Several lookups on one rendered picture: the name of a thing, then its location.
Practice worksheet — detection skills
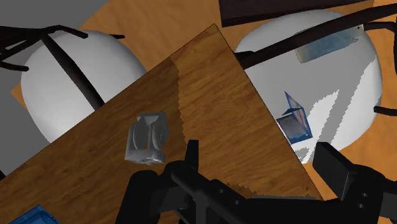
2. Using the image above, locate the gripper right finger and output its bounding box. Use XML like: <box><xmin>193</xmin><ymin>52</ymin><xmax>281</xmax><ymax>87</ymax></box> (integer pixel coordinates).
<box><xmin>312</xmin><ymin>141</ymin><xmax>397</xmax><ymax>224</ymax></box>

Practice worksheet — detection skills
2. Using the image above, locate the wooden table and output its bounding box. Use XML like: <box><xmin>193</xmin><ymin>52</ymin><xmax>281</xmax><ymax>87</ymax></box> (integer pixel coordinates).
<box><xmin>0</xmin><ymin>24</ymin><xmax>325</xmax><ymax>224</ymax></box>

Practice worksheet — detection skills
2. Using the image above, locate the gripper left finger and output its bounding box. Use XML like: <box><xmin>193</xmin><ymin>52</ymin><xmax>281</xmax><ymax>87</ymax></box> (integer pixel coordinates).
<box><xmin>115</xmin><ymin>139</ymin><xmax>259</xmax><ymax>224</ymax></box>

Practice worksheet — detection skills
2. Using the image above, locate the blue flat box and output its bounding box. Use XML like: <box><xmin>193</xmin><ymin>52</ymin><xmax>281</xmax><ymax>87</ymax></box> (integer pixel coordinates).
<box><xmin>8</xmin><ymin>204</ymin><xmax>62</xmax><ymax>224</ymax></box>

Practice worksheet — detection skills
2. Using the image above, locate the small grey tape dispenser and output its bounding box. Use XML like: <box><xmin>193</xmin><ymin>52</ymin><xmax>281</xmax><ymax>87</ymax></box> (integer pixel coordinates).
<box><xmin>124</xmin><ymin>111</ymin><xmax>170</xmax><ymax>165</ymax></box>

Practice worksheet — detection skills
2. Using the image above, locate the blue open book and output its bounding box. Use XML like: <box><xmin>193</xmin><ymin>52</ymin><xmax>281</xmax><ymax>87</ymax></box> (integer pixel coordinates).
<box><xmin>275</xmin><ymin>90</ymin><xmax>314</xmax><ymax>144</ymax></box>

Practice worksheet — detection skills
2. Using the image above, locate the grey-blue cleaver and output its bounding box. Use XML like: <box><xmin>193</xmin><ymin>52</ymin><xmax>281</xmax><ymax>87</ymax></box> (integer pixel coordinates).
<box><xmin>294</xmin><ymin>25</ymin><xmax>366</xmax><ymax>64</ymax></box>

